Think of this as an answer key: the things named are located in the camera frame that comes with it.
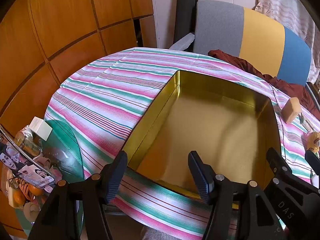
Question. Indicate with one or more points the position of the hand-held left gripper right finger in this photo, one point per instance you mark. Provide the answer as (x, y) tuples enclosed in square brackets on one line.
[(200, 175)]

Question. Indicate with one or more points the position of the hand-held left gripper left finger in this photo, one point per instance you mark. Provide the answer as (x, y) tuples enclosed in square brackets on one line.
[(117, 177)]

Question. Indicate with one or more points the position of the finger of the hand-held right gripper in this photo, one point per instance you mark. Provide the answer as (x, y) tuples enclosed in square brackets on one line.
[(276, 161), (312, 161)]

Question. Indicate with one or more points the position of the clear cracker packet green ends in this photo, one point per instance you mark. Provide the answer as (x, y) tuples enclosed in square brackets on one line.
[(305, 122)]

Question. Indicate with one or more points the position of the gold tin box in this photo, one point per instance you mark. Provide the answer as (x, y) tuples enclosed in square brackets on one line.
[(212, 130)]

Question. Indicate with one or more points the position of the yellow sponge block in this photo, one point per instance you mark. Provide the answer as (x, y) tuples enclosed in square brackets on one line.
[(291, 110)]

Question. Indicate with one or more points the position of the striped tablecloth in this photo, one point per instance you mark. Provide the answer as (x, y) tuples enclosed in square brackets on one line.
[(100, 100)]

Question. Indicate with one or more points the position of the small white box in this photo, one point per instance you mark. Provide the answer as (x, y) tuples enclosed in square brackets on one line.
[(41, 128)]

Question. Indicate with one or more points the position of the netted oranges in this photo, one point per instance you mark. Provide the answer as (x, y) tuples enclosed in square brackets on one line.
[(27, 191)]

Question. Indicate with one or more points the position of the glass jar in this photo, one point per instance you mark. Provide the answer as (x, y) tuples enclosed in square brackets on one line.
[(27, 145)]

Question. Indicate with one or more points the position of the photo printed packet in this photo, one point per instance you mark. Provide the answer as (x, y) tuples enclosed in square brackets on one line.
[(22, 165)]

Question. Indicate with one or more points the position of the dark red cloth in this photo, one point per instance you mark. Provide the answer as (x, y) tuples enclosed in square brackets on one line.
[(250, 66)]

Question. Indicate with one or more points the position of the grey yellow blue chair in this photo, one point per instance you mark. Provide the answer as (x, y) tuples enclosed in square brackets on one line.
[(260, 35)]

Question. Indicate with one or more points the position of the pale patterned curtain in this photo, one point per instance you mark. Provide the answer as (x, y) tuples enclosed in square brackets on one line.
[(287, 5)]

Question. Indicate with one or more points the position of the black rolled mat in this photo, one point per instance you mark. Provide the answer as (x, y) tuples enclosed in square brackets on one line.
[(183, 12)]

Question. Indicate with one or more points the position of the wooden panelled cabinet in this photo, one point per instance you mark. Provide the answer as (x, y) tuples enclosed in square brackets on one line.
[(62, 17)]

